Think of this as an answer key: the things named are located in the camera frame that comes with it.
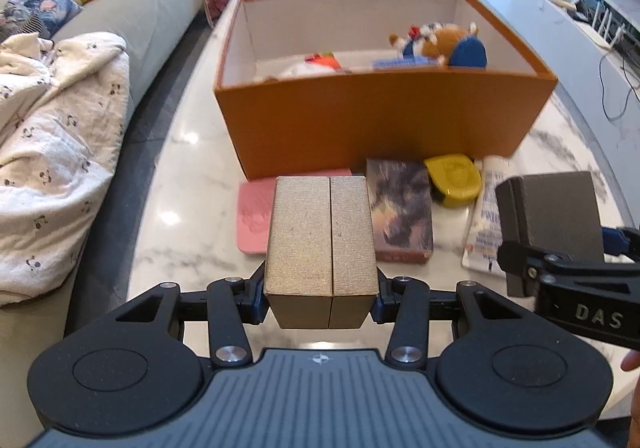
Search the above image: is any person's right hand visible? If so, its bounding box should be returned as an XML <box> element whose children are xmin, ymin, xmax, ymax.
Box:
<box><xmin>620</xmin><ymin>350</ymin><xmax>640</xmax><ymax>448</ymax></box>

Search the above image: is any black cable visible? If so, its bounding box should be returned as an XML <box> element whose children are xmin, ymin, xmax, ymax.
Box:
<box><xmin>597</xmin><ymin>48</ymin><xmax>640</xmax><ymax>121</ymax></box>

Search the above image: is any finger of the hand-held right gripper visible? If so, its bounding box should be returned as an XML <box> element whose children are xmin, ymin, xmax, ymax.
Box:
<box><xmin>496</xmin><ymin>240</ymin><xmax>572</xmax><ymax>299</ymax></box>
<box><xmin>601</xmin><ymin>226</ymin><xmax>640</xmax><ymax>259</ymax></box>

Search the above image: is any yellow plastic case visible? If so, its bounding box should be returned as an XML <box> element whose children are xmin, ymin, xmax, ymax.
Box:
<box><xmin>424</xmin><ymin>154</ymin><xmax>483</xmax><ymax>209</ymax></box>

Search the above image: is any pink snap wallet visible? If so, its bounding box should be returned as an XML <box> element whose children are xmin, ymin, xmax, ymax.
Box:
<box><xmin>236</xmin><ymin>169</ymin><xmax>353</xmax><ymax>256</ymax></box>

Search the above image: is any dark illustrated card box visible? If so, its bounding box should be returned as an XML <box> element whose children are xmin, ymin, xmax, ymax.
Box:
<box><xmin>366</xmin><ymin>158</ymin><xmax>435</xmax><ymax>263</ymax></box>

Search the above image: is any white printed blanket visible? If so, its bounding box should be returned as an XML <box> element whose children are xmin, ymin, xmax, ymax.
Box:
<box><xmin>0</xmin><ymin>32</ymin><xmax>135</xmax><ymax>306</ymax></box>

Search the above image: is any white printed packet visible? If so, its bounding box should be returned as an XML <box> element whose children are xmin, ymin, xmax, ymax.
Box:
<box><xmin>461</xmin><ymin>156</ymin><xmax>508</xmax><ymax>275</ymax></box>

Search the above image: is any red panda sailor plush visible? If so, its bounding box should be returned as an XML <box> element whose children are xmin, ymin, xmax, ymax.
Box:
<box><xmin>389</xmin><ymin>22</ymin><xmax>488</xmax><ymax>68</ymax></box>

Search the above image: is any white panda plush striped cup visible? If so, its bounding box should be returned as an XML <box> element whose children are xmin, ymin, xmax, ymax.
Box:
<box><xmin>265</xmin><ymin>62</ymin><xmax>351</xmax><ymax>81</ymax></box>

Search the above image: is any floral blue pillow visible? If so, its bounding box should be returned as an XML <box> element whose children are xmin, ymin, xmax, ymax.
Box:
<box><xmin>0</xmin><ymin>0</ymin><xmax>85</xmax><ymax>41</ymax></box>

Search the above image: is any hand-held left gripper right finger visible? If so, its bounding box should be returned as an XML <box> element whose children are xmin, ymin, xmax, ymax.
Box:
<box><xmin>372</xmin><ymin>268</ymin><xmax>531</xmax><ymax>369</ymax></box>

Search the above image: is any white router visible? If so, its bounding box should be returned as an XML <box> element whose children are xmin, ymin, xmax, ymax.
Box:
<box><xmin>587</xmin><ymin>2</ymin><xmax>631</xmax><ymax>48</ymax></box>

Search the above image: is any dark grey box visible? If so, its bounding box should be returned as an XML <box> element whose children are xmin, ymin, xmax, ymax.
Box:
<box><xmin>495</xmin><ymin>171</ymin><xmax>606</xmax><ymax>299</ymax></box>

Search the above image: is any blue card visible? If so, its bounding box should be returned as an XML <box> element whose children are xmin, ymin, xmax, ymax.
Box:
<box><xmin>372</xmin><ymin>58</ymin><xmax>443</xmax><ymax>70</ymax></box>

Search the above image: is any orange cardboard box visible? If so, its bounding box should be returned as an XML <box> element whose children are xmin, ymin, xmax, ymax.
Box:
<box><xmin>214</xmin><ymin>0</ymin><xmax>559</xmax><ymax>181</ymax></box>

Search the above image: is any grey-green sofa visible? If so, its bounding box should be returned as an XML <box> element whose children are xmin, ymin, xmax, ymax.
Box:
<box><xmin>0</xmin><ymin>0</ymin><xmax>206</xmax><ymax>429</ymax></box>

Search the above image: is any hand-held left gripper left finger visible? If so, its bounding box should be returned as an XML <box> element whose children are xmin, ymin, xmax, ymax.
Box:
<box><xmin>117</xmin><ymin>260</ymin><xmax>268</xmax><ymax>369</ymax></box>

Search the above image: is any gold cardboard box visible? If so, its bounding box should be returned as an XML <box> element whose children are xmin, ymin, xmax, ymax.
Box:
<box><xmin>263</xmin><ymin>176</ymin><xmax>379</xmax><ymax>330</ymax></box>

